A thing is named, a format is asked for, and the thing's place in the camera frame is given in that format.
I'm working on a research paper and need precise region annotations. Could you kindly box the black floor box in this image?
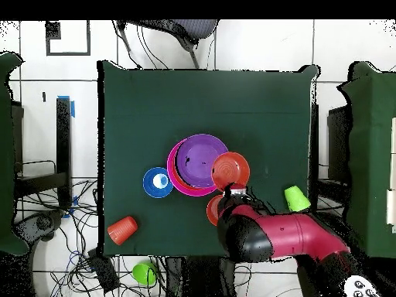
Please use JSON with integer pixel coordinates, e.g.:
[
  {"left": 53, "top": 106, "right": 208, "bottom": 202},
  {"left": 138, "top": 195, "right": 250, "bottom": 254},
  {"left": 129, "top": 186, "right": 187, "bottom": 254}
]
[{"left": 87, "top": 248, "right": 121, "bottom": 293}]

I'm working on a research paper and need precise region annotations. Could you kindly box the purple plastic bowl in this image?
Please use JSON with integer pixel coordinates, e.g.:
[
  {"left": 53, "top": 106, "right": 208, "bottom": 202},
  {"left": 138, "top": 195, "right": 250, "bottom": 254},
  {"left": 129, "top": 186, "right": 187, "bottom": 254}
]
[{"left": 175, "top": 133, "right": 230, "bottom": 189}]

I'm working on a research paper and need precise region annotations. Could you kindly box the large orange plastic bowl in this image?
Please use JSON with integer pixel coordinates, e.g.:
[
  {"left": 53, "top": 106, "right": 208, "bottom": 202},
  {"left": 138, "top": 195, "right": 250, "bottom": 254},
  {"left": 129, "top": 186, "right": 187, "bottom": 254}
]
[{"left": 170, "top": 146, "right": 199, "bottom": 190}]

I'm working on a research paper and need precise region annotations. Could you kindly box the small orange plastic bowl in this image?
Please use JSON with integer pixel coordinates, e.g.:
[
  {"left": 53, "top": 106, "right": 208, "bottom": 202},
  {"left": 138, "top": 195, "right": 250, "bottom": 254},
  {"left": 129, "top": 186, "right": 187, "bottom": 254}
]
[
  {"left": 210, "top": 151, "right": 251, "bottom": 193},
  {"left": 206, "top": 194, "right": 224, "bottom": 227}
]

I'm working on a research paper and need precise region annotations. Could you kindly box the dark green table cloth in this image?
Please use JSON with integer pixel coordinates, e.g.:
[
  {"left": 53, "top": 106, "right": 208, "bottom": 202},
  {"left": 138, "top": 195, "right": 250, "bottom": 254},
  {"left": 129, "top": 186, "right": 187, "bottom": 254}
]
[{"left": 96, "top": 60, "right": 320, "bottom": 259}]

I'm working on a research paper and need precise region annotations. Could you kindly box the blue plastic bowl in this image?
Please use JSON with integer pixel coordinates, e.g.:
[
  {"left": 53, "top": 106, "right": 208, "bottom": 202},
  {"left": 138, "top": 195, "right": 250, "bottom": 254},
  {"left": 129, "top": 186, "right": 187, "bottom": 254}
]
[{"left": 142, "top": 166, "right": 174, "bottom": 199}]

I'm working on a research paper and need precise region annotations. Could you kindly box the grey office chair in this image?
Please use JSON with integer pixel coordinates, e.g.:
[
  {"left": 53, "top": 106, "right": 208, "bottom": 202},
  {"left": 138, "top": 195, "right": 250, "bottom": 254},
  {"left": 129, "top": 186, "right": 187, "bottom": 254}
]
[{"left": 116, "top": 19, "right": 220, "bottom": 70}]

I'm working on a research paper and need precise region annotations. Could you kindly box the black chair base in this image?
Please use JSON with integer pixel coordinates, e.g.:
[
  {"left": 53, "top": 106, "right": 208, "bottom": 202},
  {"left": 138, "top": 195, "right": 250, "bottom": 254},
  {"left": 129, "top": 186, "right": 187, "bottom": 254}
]
[{"left": 13, "top": 209, "right": 65, "bottom": 248}]

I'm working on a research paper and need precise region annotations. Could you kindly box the green plastic cup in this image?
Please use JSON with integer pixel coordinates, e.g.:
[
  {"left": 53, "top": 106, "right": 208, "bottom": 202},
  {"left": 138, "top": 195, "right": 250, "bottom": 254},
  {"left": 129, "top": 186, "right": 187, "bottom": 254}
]
[
  {"left": 283, "top": 184, "right": 312, "bottom": 213},
  {"left": 131, "top": 261, "right": 158, "bottom": 286}
]

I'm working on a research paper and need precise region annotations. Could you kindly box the large pink plastic bowl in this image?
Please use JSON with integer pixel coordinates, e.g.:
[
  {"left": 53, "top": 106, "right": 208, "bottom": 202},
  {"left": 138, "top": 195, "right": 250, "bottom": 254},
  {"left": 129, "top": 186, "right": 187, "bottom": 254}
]
[{"left": 166, "top": 138, "right": 228, "bottom": 197}]

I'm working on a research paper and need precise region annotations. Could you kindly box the tangle of floor cables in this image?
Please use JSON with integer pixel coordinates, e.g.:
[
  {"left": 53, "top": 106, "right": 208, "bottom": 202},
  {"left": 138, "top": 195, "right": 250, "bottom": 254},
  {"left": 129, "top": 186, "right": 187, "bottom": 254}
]
[{"left": 15, "top": 179, "right": 165, "bottom": 297}]

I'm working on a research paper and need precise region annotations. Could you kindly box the dark green side cloth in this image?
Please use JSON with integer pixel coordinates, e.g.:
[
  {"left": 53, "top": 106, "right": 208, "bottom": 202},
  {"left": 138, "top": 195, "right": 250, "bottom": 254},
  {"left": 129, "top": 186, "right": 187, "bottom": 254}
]
[
  {"left": 0, "top": 51, "right": 29, "bottom": 257},
  {"left": 336, "top": 60, "right": 396, "bottom": 259}
]

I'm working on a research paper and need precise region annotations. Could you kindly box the black metal post frame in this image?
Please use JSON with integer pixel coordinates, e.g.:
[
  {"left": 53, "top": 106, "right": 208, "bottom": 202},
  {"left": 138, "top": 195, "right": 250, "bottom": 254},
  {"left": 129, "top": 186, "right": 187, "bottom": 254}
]
[{"left": 12, "top": 97, "right": 73, "bottom": 210}]

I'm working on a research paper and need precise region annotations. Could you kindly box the orange plastic cup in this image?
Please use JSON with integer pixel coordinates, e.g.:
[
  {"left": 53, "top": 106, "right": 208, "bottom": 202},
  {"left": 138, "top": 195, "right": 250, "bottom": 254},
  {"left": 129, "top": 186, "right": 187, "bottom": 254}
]
[{"left": 107, "top": 215, "right": 139, "bottom": 246}]

